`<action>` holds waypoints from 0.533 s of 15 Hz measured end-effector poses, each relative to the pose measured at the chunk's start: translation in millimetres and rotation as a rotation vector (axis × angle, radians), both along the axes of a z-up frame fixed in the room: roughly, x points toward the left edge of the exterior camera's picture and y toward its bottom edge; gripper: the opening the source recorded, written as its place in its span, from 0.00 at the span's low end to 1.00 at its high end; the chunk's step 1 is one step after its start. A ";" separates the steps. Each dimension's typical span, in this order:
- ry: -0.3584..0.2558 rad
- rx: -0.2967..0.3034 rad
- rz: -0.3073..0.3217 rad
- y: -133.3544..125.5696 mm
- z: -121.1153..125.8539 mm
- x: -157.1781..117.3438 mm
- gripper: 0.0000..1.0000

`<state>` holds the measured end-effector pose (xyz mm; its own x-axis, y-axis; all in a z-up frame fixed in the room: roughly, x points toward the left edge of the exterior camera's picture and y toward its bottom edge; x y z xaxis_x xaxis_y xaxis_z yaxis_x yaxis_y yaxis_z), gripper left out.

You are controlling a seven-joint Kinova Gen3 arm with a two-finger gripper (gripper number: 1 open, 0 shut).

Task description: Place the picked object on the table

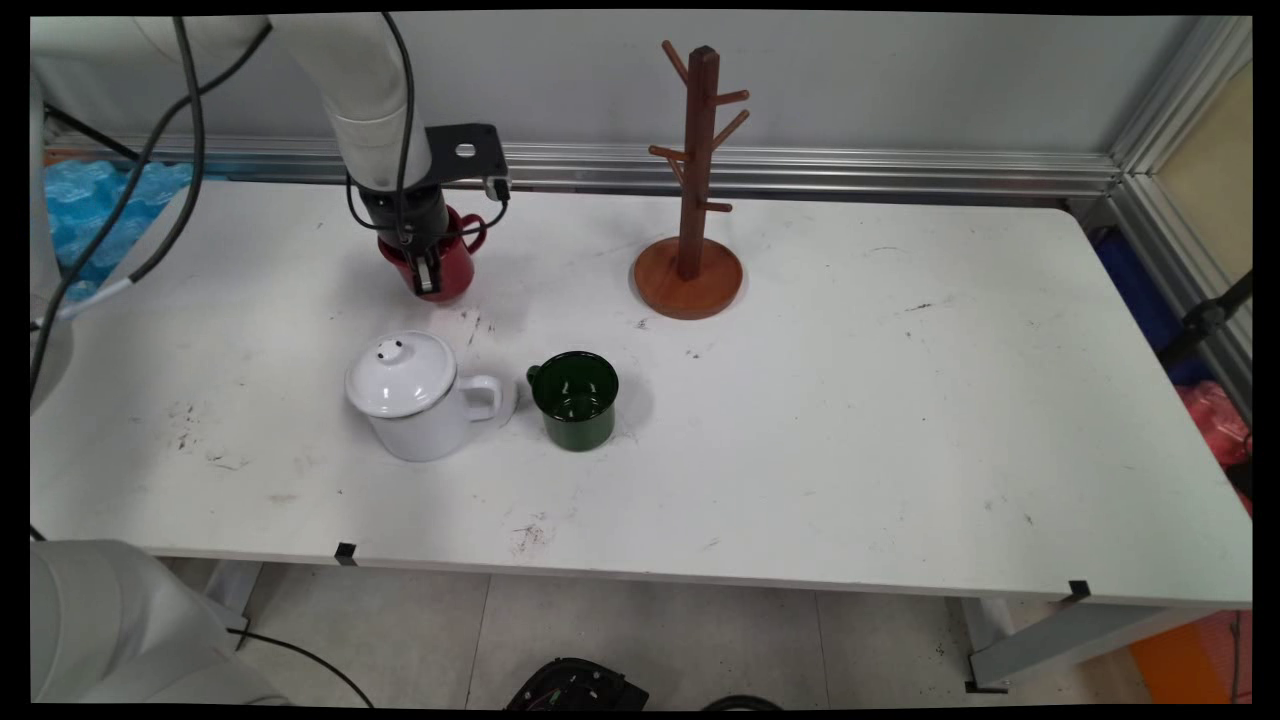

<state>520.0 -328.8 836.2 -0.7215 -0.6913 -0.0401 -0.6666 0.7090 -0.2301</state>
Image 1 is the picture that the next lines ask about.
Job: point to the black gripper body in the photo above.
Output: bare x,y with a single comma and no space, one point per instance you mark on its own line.
405,215

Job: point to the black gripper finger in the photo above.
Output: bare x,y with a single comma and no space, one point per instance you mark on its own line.
428,272

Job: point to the red enamel mug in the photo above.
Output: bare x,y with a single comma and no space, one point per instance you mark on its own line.
458,265

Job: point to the white enamel lid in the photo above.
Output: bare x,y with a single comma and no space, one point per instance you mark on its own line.
400,380

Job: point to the white enamel mug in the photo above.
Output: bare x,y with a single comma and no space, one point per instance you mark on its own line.
430,435

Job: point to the dark green enamel mug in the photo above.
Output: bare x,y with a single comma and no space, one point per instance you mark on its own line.
575,425

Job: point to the brown wooden mug tree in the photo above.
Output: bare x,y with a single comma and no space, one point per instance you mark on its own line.
690,280

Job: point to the black tape piece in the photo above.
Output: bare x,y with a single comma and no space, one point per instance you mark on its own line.
1078,591
346,554

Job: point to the blue bubble wrap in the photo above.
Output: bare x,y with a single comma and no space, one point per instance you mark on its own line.
85,215

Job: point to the thin black rod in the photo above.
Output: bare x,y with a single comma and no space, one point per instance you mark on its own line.
90,135

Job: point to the grey table leg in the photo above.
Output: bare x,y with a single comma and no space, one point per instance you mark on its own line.
235,595
1060,640

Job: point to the black device on floor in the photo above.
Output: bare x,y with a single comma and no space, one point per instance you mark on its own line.
575,688

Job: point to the dark blue object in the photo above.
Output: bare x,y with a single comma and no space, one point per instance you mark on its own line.
1140,300

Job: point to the red plastic bag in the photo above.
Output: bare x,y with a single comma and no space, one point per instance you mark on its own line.
1215,425

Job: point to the orange box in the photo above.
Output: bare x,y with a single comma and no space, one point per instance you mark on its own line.
1185,660

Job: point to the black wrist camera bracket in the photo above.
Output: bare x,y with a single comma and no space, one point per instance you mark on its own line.
470,150

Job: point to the long aluminium frame rail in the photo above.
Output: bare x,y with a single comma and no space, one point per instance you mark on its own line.
900,170

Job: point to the short aluminium frame rail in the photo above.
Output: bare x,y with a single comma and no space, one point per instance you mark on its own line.
1170,200

